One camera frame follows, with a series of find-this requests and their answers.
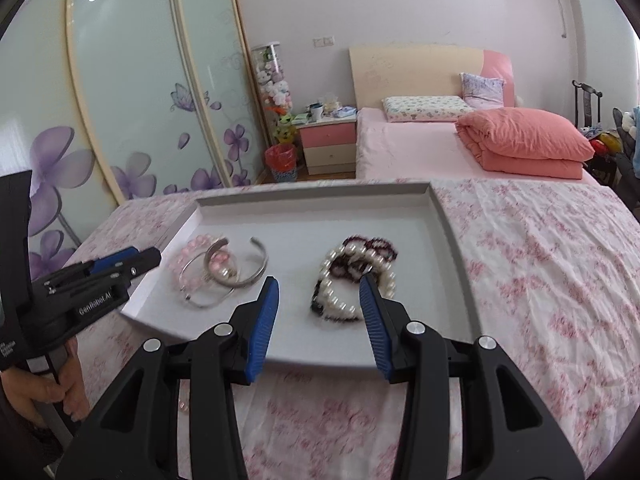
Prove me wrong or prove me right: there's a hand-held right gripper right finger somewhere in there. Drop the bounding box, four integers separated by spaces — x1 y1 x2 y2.
358 274 586 480

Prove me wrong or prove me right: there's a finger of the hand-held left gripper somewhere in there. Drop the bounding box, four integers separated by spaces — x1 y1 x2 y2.
35 248 140 289
90 247 162 287

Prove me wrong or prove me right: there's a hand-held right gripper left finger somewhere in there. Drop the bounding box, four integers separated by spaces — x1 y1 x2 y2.
55 275 281 480

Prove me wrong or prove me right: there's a white pearl bracelet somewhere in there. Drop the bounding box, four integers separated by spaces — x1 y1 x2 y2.
312 242 398 323

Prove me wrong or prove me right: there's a silver cuff bangle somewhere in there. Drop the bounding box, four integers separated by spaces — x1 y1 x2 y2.
204 237 269 289

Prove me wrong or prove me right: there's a grey shallow tray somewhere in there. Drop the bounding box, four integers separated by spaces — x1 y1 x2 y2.
119 181 482 376

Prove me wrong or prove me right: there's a person's left forearm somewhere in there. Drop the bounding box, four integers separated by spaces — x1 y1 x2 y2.
0 400 76 480

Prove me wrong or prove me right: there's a person's left hand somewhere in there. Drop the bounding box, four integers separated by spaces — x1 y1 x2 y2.
0 336 93 423

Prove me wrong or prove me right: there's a red trash bin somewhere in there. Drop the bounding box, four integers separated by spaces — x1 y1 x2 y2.
264 143 299 183

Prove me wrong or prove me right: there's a pink floral bed sheet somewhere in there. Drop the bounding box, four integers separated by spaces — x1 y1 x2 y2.
65 177 640 480

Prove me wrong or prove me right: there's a floral glass door wardrobe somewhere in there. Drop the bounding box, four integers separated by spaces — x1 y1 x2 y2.
0 0 266 281

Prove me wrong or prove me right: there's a plain pink mattress sheet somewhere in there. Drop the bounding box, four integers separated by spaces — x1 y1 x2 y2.
355 106 601 186

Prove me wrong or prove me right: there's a pink and beige nightstand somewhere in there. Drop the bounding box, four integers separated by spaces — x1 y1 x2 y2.
298 110 358 177

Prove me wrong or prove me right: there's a plush toy display tube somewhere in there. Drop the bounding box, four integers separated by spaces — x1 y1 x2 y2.
250 42 296 146

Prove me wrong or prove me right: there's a white floral pillow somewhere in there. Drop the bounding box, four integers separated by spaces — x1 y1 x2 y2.
382 95 475 124

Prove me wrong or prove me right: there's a folded orange quilt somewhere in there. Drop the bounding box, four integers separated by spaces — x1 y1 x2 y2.
455 106 596 181

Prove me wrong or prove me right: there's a beige and pink headboard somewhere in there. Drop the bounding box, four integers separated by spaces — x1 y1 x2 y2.
348 44 516 108

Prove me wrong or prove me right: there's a purple printed pillow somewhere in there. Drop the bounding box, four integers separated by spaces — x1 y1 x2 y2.
460 72 506 109

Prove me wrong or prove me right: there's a colourful toy pile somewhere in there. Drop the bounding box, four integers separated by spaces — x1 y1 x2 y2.
582 127 623 158

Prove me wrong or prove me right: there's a grey chair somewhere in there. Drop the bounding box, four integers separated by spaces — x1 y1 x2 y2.
612 107 640 211

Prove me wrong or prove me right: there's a dark wooden chair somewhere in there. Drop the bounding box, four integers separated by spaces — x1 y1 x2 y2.
572 80 603 128

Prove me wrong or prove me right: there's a blue garment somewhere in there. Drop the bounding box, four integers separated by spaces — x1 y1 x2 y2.
631 105 640 181

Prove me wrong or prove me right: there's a pale pink bead bracelet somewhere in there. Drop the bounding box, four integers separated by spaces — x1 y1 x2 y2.
170 236 221 291

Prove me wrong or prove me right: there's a wall cable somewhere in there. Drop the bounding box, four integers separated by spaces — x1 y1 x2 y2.
552 0 573 38

